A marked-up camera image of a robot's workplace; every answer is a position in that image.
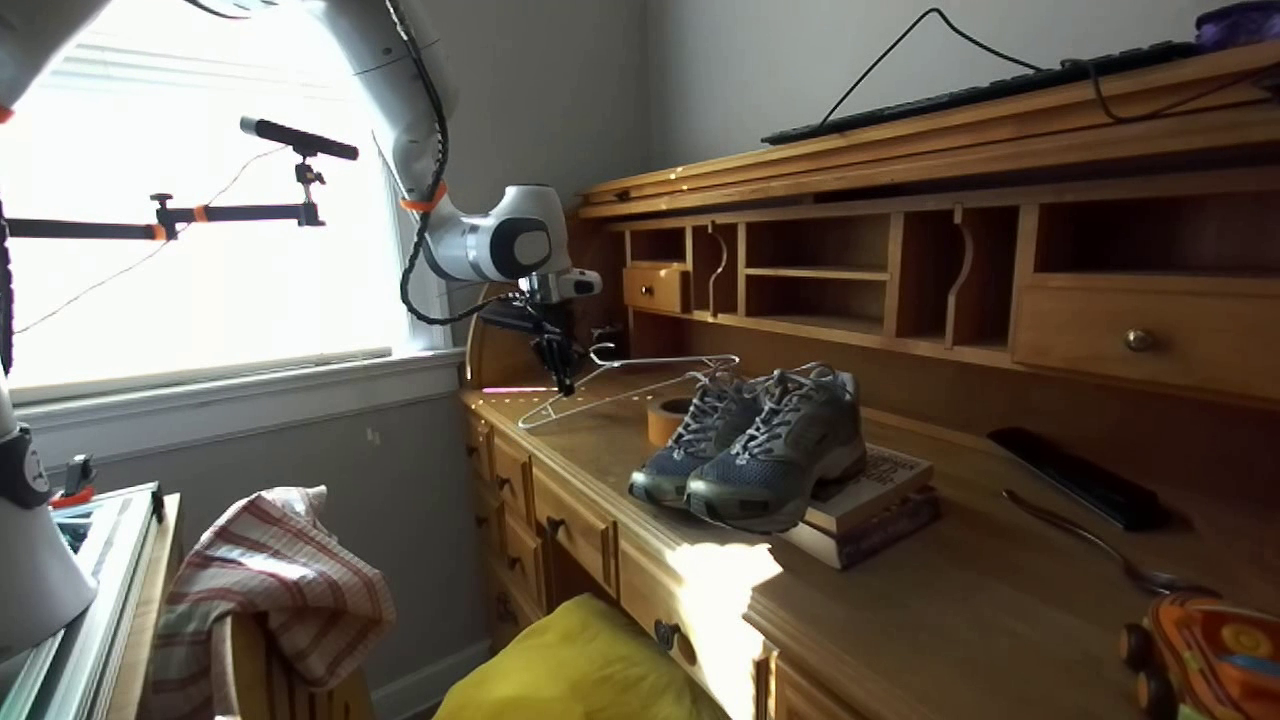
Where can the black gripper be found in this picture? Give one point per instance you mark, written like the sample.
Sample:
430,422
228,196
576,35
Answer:
544,323

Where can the orange tape roll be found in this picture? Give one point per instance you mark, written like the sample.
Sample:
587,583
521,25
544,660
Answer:
662,425

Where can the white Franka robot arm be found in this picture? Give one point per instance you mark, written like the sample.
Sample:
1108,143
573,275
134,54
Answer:
463,252

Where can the black clamp arm orange joints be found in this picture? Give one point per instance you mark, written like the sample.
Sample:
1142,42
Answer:
202,213

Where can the small wooden drawer brass knob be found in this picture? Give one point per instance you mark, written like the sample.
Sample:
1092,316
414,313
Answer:
1202,332
653,289

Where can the blue grey sneaker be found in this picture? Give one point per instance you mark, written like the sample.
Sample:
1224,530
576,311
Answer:
692,445
786,454

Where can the yellow cushion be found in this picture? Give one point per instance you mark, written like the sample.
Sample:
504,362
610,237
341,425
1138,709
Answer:
573,667

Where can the hardcover book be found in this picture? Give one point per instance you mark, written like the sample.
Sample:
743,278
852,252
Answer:
852,543
883,486

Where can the striped cloth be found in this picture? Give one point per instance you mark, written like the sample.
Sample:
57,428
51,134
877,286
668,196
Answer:
266,572

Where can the wooden chair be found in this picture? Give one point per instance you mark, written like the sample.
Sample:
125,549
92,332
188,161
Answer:
261,682

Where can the wooden roll-top desk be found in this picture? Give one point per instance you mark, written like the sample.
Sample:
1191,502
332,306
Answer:
932,627

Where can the black keyboard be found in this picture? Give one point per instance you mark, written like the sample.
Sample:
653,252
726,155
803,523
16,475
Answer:
984,89

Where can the metal-edged cart table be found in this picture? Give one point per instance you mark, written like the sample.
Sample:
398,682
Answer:
121,600

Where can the small red black clamp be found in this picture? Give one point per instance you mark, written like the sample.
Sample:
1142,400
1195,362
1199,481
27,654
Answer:
75,481

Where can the black remote control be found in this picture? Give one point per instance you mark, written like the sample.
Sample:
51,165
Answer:
1083,478

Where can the dark metal utensil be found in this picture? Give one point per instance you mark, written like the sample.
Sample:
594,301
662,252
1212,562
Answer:
1105,547

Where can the orange toy car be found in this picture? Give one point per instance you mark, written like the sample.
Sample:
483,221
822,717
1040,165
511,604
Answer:
1212,660

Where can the purple object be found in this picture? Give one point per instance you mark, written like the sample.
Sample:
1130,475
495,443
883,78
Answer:
1240,25

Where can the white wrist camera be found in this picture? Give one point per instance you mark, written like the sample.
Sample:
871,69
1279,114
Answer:
576,281

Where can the black stereo camera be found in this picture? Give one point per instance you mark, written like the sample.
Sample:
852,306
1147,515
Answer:
302,139

